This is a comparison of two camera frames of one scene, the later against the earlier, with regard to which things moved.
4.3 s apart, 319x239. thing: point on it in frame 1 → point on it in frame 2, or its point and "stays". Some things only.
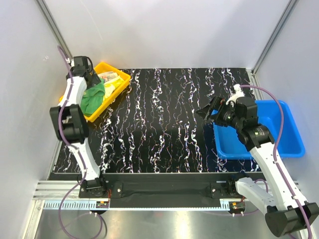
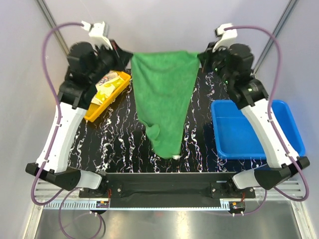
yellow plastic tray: (103, 67) stays
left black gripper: (94, 79) → (122, 58)
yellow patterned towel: (111, 86) stays
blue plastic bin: (230, 146) stays
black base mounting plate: (165, 190) stays
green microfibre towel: (92, 97) → (163, 81)
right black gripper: (217, 104) → (205, 57)
